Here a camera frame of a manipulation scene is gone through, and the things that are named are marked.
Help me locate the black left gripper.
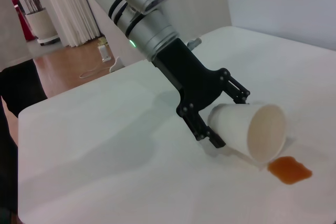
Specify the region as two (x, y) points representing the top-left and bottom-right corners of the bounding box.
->
(151, 38), (251, 148)

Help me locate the white paper cup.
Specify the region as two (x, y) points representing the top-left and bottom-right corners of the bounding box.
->
(207, 101), (287, 172)

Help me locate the brown water stain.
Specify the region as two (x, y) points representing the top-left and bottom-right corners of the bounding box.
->
(267, 156), (313, 185)

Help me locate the small white floor device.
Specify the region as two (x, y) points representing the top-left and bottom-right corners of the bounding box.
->
(97, 45), (112, 63)

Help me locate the white curtain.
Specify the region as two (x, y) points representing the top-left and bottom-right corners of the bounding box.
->
(39, 0), (102, 48)

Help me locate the white planter with dry branches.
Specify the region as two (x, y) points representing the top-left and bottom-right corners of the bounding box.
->
(10, 0), (60, 46)

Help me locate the person in white shirt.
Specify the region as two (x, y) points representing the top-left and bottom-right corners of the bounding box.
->
(0, 0), (48, 224)

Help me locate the red furniture piece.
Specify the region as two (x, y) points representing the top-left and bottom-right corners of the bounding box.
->
(9, 0), (35, 41)

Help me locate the silver left gripper cable plug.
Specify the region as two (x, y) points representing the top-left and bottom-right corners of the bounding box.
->
(185, 37), (202, 50)

